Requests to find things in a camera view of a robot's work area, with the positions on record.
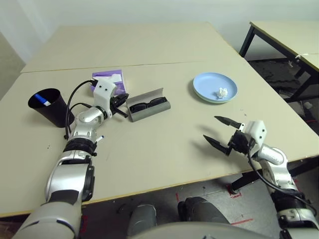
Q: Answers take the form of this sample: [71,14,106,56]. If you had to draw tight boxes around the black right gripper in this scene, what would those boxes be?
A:
[203,116,255,157]

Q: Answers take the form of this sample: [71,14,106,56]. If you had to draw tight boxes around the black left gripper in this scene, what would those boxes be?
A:
[109,93,130,120]

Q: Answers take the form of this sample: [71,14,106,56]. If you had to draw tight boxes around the black sunglasses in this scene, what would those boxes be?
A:
[130,98,165,113]

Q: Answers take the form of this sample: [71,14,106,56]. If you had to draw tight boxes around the grey glasses case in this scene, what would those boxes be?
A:
[126,87,171,123]

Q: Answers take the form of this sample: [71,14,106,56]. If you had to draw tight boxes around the white paper ball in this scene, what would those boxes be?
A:
[215,87,229,99]

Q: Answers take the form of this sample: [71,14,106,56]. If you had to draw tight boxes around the blue plate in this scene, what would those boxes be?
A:
[193,72,238,103]

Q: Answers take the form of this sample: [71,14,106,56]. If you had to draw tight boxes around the purple tissue box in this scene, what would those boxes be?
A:
[91,70,125,97]

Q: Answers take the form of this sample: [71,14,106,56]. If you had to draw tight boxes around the black table leg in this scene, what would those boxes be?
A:
[230,155,319,194]

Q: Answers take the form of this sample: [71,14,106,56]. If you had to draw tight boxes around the black pen cup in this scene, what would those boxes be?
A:
[27,88,75,128]

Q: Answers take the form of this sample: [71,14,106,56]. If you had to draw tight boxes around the grey right robot leg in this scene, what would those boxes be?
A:
[177,196,230,225]

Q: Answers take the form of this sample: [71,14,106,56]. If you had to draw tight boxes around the grey robot leg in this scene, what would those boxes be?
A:
[127,204,158,237]
[177,196,230,225]

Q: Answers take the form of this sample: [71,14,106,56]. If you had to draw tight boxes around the blue white marker in cup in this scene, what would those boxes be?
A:
[34,93,52,107]

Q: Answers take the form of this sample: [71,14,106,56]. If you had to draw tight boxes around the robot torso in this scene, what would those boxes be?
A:
[129,222,282,239]

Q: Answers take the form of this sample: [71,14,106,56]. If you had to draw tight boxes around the grey left robot leg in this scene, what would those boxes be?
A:
[127,204,158,237]

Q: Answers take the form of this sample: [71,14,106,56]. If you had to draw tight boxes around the beige side table black legs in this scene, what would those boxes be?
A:
[239,21,319,103]

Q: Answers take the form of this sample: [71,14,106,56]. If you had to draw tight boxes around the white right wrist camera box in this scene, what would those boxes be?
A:
[240,120,268,156]

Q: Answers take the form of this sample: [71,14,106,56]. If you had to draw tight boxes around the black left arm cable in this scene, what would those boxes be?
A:
[63,79,99,140]

